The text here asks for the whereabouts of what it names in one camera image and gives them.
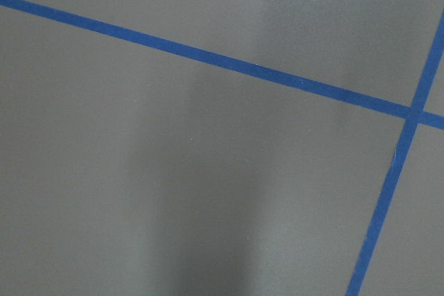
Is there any brown paper table cover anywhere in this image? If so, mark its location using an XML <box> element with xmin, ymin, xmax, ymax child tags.
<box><xmin>1</xmin><ymin>0</ymin><xmax>443</xmax><ymax>295</ymax></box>

